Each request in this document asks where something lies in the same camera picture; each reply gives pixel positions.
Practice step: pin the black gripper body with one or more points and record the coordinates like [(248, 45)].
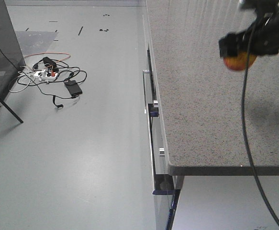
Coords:
[(260, 38)]

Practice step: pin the red yellow apple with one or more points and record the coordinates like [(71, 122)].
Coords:
[(237, 63)]

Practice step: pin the grey speckled countertop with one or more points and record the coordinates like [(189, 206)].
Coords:
[(200, 99)]

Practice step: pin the black warming drawer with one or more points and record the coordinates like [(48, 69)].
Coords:
[(150, 98)]

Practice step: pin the black built-in oven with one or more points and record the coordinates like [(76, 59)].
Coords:
[(166, 188)]

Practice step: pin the black power adapter brick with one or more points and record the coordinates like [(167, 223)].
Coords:
[(73, 88)]

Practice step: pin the white power strip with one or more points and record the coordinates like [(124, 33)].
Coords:
[(46, 75)]

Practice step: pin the dark grey cabinet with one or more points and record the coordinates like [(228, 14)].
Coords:
[(11, 60)]

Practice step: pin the black stand leg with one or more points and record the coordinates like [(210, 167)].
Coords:
[(11, 111)]

